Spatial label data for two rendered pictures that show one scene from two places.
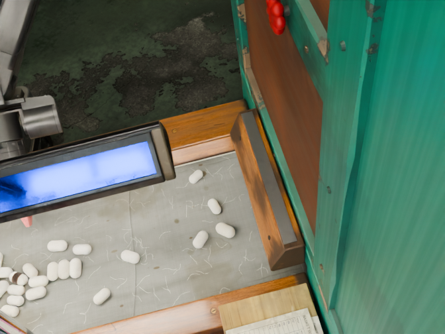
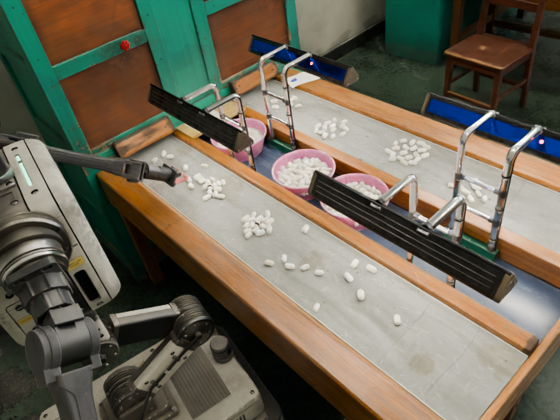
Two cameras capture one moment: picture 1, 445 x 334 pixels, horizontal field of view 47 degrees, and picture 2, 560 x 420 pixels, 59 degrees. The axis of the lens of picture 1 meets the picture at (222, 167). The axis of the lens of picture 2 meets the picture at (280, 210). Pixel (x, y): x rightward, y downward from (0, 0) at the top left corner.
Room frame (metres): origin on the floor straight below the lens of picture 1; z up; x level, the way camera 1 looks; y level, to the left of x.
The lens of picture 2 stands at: (1.11, 1.96, 2.01)
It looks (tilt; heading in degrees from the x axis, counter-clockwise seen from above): 41 degrees down; 238
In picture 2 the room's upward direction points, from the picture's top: 10 degrees counter-clockwise
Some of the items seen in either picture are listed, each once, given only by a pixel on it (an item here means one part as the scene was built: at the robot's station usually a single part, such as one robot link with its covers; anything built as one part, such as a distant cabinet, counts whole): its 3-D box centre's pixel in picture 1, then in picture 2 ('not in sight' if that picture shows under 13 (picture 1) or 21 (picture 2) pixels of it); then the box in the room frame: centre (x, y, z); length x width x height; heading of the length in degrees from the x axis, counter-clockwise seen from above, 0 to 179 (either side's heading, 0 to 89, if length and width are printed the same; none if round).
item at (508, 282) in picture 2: not in sight; (398, 224); (0.36, 1.34, 1.08); 0.62 x 0.08 x 0.07; 93
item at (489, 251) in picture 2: not in sight; (491, 186); (-0.12, 1.32, 0.90); 0.20 x 0.19 x 0.45; 93
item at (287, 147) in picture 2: not in sight; (291, 101); (-0.08, 0.35, 0.90); 0.20 x 0.19 x 0.45; 93
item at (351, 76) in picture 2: not in sight; (298, 57); (-0.16, 0.34, 1.08); 0.62 x 0.08 x 0.07; 93
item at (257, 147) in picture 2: not in sight; (240, 141); (0.13, 0.19, 0.72); 0.27 x 0.27 x 0.10
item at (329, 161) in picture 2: not in sight; (304, 176); (0.11, 0.63, 0.72); 0.27 x 0.27 x 0.10
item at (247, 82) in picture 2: not in sight; (254, 77); (-0.19, -0.10, 0.83); 0.30 x 0.06 x 0.07; 3
